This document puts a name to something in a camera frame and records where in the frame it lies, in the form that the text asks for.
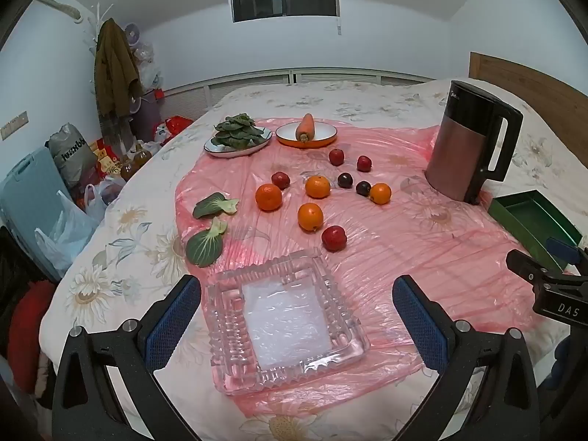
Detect white coat rack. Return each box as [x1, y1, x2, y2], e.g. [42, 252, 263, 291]
[85, 2, 115, 56]

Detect white plate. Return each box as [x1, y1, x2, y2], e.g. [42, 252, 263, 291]
[203, 128, 273, 159]

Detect brown bottles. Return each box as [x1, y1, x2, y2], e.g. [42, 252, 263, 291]
[120, 140, 152, 182]

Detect olive green coat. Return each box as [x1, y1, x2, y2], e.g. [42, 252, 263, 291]
[94, 18, 143, 120]

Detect pile of green leaves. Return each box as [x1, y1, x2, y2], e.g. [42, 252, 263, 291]
[214, 113, 267, 150]

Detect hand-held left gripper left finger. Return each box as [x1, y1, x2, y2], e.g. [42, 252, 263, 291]
[52, 274, 203, 441]

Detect clear glass tray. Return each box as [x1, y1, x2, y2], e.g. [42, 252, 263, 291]
[204, 247, 372, 396]

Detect brown and black kettle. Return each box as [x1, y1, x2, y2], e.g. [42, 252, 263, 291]
[423, 80, 524, 206]

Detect blue storage box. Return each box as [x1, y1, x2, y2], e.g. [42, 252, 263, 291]
[0, 147, 99, 281]

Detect floral white blanket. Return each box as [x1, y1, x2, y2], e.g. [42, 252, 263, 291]
[39, 80, 588, 441]

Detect purple bin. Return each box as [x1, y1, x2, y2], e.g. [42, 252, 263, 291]
[131, 87, 161, 141]

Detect hanging clear plastic bags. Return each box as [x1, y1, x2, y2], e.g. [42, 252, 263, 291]
[124, 23, 164, 97]

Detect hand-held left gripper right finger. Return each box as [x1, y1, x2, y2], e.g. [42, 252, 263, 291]
[392, 275, 540, 441]

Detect orange rimmed plate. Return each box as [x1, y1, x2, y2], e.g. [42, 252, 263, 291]
[276, 121, 339, 148]

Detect wall switch plate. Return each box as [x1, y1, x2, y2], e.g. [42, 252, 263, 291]
[0, 111, 29, 141]

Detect grey printed bag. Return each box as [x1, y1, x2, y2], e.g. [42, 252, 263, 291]
[48, 122, 99, 189]

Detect carrot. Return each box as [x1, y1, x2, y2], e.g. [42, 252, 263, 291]
[295, 113, 316, 143]

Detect red gift boxes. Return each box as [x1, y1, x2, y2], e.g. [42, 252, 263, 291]
[89, 140, 122, 180]

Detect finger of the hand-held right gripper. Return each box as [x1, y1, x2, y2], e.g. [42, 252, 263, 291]
[506, 249, 552, 283]
[546, 237, 583, 266]

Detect green metal tray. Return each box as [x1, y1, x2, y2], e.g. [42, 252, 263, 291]
[488, 189, 584, 274]

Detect grey hose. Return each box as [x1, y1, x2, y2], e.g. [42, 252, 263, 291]
[37, 0, 83, 24]

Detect red plastic bag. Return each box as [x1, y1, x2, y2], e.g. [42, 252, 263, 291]
[154, 117, 196, 148]

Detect bok choy leaf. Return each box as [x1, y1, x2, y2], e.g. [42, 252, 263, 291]
[186, 217, 229, 268]
[192, 193, 240, 220]

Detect wooden headboard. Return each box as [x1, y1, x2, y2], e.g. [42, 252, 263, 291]
[469, 51, 588, 168]

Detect red cloth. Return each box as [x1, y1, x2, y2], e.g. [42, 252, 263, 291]
[7, 280, 58, 396]

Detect white slatted radiator cover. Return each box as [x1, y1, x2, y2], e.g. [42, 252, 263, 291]
[158, 69, 437, 125]

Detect white plastic bag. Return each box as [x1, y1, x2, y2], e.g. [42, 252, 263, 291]
[34, 190, 99, 281]
[84, 177, 127, 221]

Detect pink plastic sheet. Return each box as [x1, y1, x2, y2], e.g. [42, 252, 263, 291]
[175, 117, 570, 423]

